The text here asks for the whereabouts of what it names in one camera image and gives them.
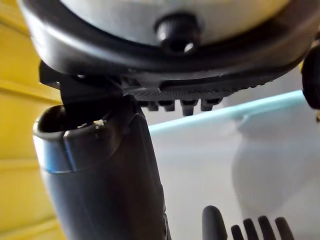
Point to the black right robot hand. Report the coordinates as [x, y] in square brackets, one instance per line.
[105, 190]

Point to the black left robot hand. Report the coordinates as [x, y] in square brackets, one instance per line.
[212, 225]

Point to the pale plastic box teal rim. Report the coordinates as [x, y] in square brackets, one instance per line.
[200, 162]

